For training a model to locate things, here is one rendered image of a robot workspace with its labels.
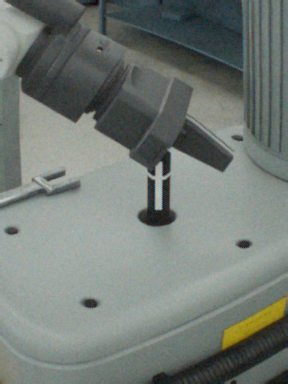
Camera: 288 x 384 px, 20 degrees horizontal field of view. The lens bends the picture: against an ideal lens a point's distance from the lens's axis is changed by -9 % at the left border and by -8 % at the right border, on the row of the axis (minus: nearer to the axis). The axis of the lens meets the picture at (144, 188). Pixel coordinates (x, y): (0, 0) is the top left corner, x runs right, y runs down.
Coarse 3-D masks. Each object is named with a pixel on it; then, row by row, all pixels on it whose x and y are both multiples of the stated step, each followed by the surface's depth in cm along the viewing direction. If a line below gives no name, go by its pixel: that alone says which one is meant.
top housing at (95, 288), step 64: (64, 192) 89; (128, 192) 89; (192, 192) 89; (256, 192) 89; (0, 256) 78; (64, 256) 78; (128, 256) 79; (192, 256) 78; (256, 256) 78; (0, 320) 71; (64, 320) 69; (128, 320) 70; (192, 320) 75; (256, 320) 81
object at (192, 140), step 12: (192, 120) 79; (180, 132) 78; (192, 132) 79; (204, 132) 79; (180, 144) 79; (192, 144) 79; (204, 144) 79; (216, 144) 79; (192, 156) 80; (204, 156) 80; (216, 156) 79; (228, 156) 79; (216, 168) 80
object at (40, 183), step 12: (60, 168) 92; (36, 180) 90; (48, 180) 91; (72, 180) 90; (12, 192) 87; (24, 192) 87; (36, 192) 88; (48, 192) 88; (60, 192) 89; (0, 204) 85
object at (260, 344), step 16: (256, 336) 80; (272, 336) 80; (224, 352) 78; (240, 352) 78; (256, 352) 78; (272, 352) 79; (192, 368) 76; (208, 368) 75; (224, 368) 76; (240, 368) 77
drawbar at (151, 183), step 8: (168, 152) 82; (160, 160) 81; (168, 160) 81; (168, 168) 82; (168, 176) 82; (152, 184) 82; (168, 184) 83; (152, 192) 83; (168, 192) 83; (152, 200) 83; (168, 200) 84; (152, 208) 83; (168, 208) 84; (152, 216) 84; (160, 216) 84; (168, 216) 85; (152, 224) 84; (160, 224) 84; (168, 224) 85
